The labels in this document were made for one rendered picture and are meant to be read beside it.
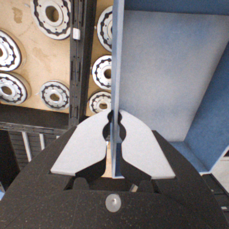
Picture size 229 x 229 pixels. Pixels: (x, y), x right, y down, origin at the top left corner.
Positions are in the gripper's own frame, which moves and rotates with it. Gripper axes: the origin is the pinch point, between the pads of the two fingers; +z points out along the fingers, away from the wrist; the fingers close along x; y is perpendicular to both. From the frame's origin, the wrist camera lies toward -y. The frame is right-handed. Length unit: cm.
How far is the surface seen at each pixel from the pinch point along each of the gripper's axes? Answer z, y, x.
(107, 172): 29, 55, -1
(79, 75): 19.7, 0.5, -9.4
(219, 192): 53, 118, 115
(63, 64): 27.8, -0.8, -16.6
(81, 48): 18.4, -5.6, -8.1
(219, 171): 127, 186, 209
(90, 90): 28.4, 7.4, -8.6
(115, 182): 26, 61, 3
